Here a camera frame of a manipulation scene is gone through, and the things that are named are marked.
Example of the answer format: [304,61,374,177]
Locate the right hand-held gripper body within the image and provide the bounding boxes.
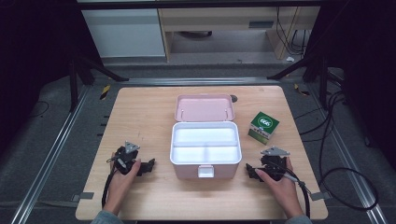
[260,146,290,182]

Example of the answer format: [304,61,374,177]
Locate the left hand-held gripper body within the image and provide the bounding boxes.
[112,140,142,175]

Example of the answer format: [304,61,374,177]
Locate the green carton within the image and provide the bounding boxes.
[247,110,280,147]

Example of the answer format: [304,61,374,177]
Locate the white divided tray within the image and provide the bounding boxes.
[169,121,243,165]

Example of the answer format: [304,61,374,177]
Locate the pink storage box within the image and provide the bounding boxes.
[169,93,244,181]

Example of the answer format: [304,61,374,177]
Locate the person's right hand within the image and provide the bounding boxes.
[254,157,304,219]

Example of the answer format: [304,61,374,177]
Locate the person's left hand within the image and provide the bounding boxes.
[104,159,142,216]

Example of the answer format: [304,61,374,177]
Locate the yellow black tape strip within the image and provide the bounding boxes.
[293,82,311,97]
[99,84,112,101]

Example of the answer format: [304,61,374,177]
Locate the black metal stand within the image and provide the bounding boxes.
[266,55,330,110]
[68,55,131,113]

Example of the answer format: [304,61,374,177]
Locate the white cabinet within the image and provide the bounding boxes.
[80,7,167,59]

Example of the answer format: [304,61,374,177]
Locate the light wooden desk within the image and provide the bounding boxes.
[157,6,321,61]

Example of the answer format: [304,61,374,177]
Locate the left hand-held gripper cable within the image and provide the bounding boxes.
[101,151,125,209]

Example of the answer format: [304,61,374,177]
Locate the grey table bracket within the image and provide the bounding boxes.
[309,190,332,202]
[71,191,95,203]

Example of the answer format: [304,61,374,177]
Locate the aluminium rail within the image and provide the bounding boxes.
[123,77,282,87]
[10,85,92,224]
[305,83,389,224]

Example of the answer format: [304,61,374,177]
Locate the thin black floor cable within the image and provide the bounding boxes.
[29,100,50,119]

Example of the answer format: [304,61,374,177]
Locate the black looped floor cable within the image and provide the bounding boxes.
[293,90,379,212]

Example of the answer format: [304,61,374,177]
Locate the black cables under desk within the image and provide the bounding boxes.
[275,6,313,57]

